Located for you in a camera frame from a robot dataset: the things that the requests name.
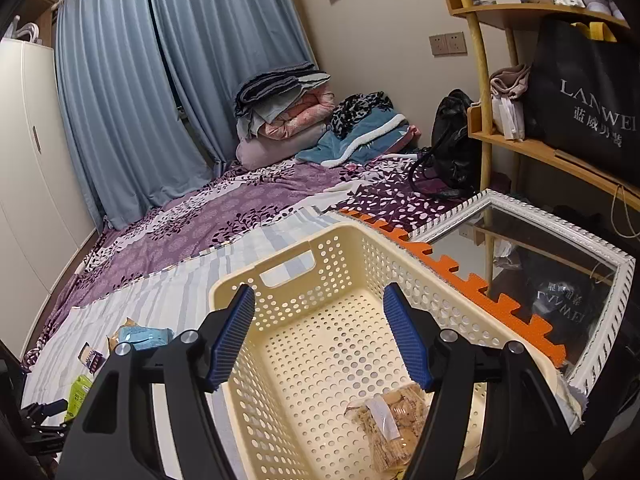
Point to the leopard print cloth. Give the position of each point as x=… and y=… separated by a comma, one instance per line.
x=360, y=110

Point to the light blue snack packet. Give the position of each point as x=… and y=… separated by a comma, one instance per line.
x=147, y=338

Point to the thin twine loop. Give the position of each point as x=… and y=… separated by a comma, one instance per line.
x=620, y=210

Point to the pink cloth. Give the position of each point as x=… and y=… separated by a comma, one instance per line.
x=405, y=140

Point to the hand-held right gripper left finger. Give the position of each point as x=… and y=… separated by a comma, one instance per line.
x=227, y=345

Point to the black shopping bag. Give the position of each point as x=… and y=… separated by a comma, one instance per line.
x=575, y=100

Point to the cream perforated plastic basket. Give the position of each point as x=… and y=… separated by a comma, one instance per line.
x=320, y=360

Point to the mauve folded clothes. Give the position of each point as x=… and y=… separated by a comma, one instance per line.
x=510, y=80

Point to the dark navy snack packet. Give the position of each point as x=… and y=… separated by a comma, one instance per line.
x=91, y=357

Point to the light grey folded cloth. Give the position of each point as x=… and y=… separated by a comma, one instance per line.
x=260, y=115

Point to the dark grey folded blanket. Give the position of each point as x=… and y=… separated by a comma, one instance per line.
x=280, y=82

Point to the pink folded quilt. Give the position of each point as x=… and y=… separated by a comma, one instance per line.
x=305, y=110

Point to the purple floral bedsheet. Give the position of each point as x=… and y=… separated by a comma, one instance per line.
x=200, y=220

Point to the clear bag of crackers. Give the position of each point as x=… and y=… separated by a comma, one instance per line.
x=400, y=410

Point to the white wardrobe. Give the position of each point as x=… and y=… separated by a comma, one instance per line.
x=30, y=185

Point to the mauve pillow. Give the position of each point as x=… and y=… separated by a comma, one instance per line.
x=280, y=147

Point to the striped grey sheet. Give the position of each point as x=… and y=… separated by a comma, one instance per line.
x=150, y=300

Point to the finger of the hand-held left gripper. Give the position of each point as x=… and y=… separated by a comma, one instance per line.
x=47, y=407
x=47, y=435

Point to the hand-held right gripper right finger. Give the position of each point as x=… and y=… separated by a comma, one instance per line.
x=407, y=340

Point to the black backpack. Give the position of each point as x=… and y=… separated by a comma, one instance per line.
x=455, y=145

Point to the blue curtain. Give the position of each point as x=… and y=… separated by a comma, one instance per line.
x=110, y=110

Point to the white framed mirror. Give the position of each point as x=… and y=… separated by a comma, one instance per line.
x=615, y=310

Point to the white clothes hanger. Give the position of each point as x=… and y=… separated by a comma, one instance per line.
x=27, y=30

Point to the lime green snack packet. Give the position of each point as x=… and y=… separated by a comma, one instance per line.
x=80, y=392

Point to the orange foam mat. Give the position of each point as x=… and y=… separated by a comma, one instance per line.
x=505, y=310

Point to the beige wall socket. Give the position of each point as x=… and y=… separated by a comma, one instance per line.
x=438, y=44
x=456, y=42

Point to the curved wooden shelf unit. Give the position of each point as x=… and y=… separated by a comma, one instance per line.
x=505, y=15

